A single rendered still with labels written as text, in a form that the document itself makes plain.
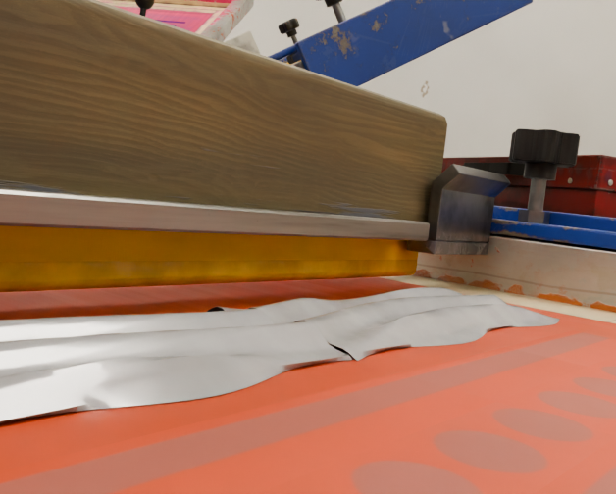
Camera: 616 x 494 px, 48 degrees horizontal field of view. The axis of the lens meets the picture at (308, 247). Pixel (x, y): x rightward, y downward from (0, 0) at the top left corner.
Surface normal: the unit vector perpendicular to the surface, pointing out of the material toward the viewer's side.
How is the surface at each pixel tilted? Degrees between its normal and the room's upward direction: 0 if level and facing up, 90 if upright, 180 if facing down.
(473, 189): 135
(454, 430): 0
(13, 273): 90
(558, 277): 90
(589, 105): 90
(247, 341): 33
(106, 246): 90
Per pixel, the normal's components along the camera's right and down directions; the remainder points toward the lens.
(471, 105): -0.63, -0.01
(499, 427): 0.11, -0.99
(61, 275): 0.77, 0.13
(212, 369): 0.59, -0.66
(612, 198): 0.35, 0.11
